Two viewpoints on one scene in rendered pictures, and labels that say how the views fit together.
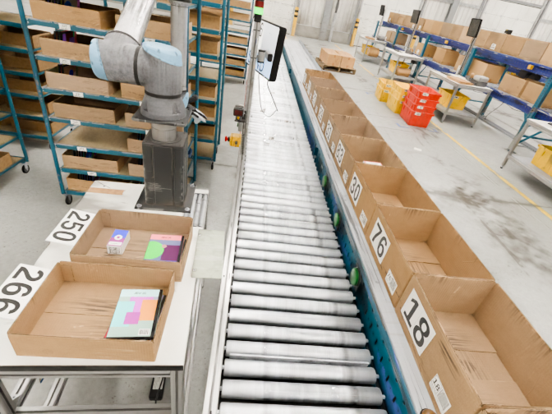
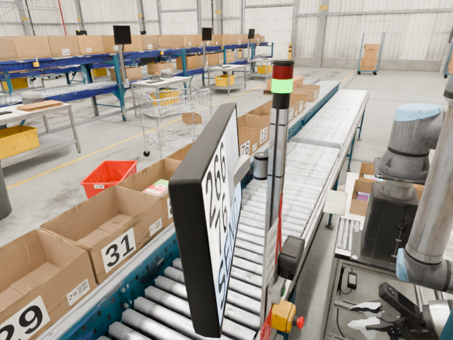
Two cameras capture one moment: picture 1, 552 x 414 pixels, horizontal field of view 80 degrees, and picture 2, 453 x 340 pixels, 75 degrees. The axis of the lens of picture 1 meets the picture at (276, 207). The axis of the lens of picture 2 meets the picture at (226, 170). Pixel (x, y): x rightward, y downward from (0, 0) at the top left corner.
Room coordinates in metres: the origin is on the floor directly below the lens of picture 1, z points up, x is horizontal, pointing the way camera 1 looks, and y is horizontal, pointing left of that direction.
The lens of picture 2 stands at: (2.74, 0.62, 1.72)
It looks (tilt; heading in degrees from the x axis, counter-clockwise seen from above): 25 degrees down; 216
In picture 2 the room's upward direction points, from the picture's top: 1 degrees counter-clockwise
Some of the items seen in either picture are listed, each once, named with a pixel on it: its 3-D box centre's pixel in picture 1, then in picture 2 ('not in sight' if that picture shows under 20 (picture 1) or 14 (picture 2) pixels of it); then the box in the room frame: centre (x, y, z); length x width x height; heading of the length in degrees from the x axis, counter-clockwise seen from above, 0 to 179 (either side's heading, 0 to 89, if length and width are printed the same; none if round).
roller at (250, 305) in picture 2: (280, 167); (213, 289); (2.01, 0.02, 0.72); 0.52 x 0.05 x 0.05; 98
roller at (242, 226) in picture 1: (287, 232); (269, 209); (1.31, -0.08, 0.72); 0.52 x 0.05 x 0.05; 98
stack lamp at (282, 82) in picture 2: (259, 7); (282, 78); (2.06, 0.30, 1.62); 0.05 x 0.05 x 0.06
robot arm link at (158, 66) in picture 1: (160, 67); (416, 127); (1.37, 0.57, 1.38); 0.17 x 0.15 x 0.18; 99
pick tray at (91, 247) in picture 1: (138, 243); (386, 202); (0.95, 0.51, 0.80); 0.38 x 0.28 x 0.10; 99
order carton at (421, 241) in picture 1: (420, 255); (230, 144); (1.01, -0.58, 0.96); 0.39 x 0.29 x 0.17; 8
